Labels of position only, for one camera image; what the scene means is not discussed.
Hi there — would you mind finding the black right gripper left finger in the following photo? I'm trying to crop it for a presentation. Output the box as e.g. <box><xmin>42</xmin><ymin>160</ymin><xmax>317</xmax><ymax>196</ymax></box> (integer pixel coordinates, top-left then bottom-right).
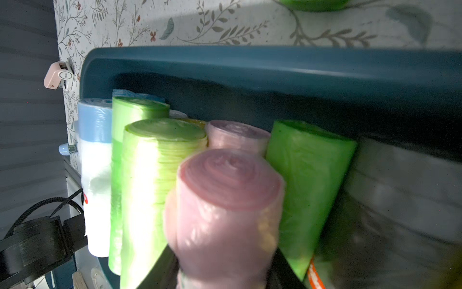
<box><xmin>138</xmin><ymin>245</ymin><xmax>179</xmax><ymax>289</ymax></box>

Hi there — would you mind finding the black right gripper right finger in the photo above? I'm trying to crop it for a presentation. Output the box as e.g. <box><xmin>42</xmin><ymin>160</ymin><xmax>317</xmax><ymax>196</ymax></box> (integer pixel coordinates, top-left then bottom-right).
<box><xmin>266</xmin><ymin>249</ymin><xmax>306</xmax><ymax>289</ymax></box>

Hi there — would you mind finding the pink trash bag roll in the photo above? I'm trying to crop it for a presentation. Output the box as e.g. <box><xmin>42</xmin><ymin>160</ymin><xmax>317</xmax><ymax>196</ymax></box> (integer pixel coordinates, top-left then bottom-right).
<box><xmin>164</xmin><ymin>149</ymin><xmax>285</xmax><ymax>289</ymax></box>
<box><xmin>205</xmin><ymin>120</ymin><xmax>271</xmax><ymax>157</ymax></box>

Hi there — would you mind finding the pale green roll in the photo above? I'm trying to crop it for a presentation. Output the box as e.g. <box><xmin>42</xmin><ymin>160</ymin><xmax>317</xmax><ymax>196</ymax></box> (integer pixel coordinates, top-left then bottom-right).
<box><xmin>266</xmin><ymin>120</ymin><xmax>357</xmax><ymax>280</ymax></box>

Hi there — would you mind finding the light green roll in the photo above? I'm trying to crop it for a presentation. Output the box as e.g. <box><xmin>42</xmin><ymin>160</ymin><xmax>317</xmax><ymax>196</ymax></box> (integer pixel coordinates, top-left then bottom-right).
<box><xmin>120</xmin><ymin>118</ymin><xmax>207</xmax><ymax>289</ymax></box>

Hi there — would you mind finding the dark grey trash bag roll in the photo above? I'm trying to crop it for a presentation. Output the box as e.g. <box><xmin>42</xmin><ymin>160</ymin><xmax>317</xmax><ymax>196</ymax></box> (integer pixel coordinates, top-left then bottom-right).
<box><xmin>305</xmin><ymin>135</ymin><xmax>462</xmax><ymax>289</ymax></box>

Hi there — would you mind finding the yellow trash bag roll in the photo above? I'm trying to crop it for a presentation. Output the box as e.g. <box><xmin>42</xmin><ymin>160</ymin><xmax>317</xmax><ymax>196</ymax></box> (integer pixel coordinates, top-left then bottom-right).
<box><xmin>180</xmin><ymin>118</ymin><xmax>207</xmax><ymax>129</ymax></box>

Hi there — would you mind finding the white roll with red label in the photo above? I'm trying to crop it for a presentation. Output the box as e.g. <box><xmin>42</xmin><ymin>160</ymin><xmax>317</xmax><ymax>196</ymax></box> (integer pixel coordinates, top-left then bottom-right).
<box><xmin>78</xmin><ymin>98</ymin><xmax>113</xmax><ymax>258</ymax></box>

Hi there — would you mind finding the bright green roll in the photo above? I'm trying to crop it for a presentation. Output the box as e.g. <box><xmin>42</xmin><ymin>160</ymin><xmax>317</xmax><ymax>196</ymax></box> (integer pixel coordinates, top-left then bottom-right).
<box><xmin>280</xmin><ymin>0</ymin><xmax>350</xmax><ymax>12</ymax></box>
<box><xmin>108</xmin><ymin>96</ymin><xmax>171</xmax><ymax>276</ymax></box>

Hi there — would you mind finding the blue roll with gold end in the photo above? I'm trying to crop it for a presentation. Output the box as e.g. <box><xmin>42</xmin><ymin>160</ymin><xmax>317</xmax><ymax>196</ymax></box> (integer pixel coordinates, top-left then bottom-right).
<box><xmin>113</xmin><ymin>89</ymin><xmax>166</xmax><ymax>103</ymax></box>

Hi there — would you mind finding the white roll with blue end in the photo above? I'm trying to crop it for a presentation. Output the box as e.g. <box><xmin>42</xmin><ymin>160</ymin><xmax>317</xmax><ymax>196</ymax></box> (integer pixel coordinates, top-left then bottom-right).
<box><xmin>169</xmin><ymin>110</ymin><xmax>188</xmax><ymax>119</ymax></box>

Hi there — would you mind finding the teal plastic storage box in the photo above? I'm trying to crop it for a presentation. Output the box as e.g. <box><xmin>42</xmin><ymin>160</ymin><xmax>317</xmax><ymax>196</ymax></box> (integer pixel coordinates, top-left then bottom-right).
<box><xmin>79</xmin><ymin>46</ymin><xmax>462</xmax><ymax>156</ymax></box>

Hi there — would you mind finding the blue small stapler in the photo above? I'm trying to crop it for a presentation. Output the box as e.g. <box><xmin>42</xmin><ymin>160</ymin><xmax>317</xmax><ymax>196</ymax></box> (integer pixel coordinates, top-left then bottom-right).
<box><xmin>58</xmin><ymin>143</ymin><xmax>78</xmax><ymax>156</ymax></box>

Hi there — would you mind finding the pink small stapler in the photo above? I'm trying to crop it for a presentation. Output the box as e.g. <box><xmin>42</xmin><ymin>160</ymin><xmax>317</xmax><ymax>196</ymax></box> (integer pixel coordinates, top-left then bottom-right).
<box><xmin>43</xmin><ymin>61</ymin><xmax>75</xmax><ymax>92</ymax></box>

